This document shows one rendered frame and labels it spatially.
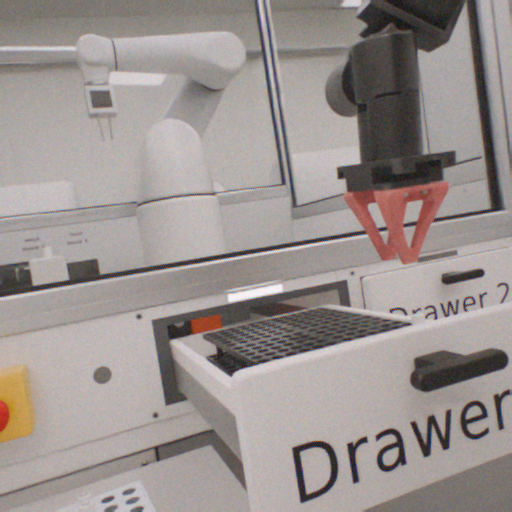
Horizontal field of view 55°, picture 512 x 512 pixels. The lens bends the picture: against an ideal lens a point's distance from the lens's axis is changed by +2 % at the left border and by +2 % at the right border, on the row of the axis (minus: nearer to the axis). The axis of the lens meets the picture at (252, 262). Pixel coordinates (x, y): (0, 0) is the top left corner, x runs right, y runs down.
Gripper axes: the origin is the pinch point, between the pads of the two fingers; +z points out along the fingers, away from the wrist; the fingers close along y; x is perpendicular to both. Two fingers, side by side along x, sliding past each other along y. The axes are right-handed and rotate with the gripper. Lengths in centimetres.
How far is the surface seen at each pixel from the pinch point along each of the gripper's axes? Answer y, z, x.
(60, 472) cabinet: 19.5, 22.5, 36.0
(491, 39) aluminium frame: 28, -26, -40
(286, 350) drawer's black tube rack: 2.3, 7.9, 12.0
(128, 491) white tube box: 4.6, 18.5, 28.8
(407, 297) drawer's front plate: 20.3, 11.6, -15.5
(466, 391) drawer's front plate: -12.3, 8.6, 3.8
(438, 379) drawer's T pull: -15.7, 5.1, 8.9
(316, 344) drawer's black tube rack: 1.2, 7.6, 9.3
